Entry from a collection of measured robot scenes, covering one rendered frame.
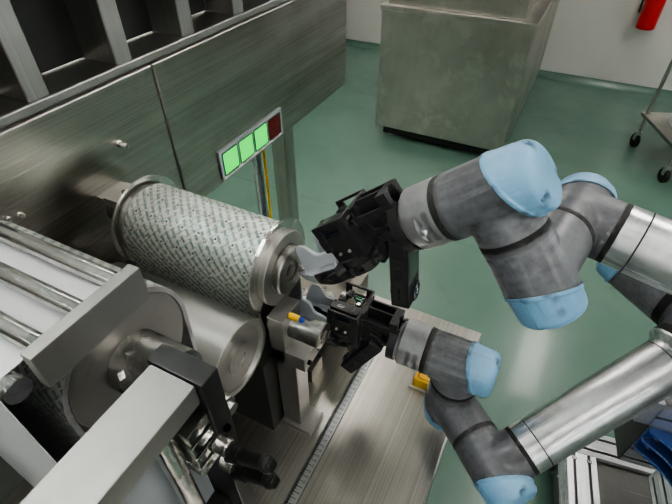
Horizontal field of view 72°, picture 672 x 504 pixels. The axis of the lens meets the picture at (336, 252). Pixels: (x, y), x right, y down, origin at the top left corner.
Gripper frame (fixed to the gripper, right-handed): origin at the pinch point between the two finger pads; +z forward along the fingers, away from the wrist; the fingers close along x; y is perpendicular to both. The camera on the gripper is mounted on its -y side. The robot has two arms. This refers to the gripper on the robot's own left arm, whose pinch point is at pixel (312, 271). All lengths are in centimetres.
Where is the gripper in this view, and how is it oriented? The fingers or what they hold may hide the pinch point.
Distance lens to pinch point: 67.9
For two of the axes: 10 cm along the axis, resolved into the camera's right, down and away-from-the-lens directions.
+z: -6.9, 2.5, 6.8
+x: -4.5, 5.9, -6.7
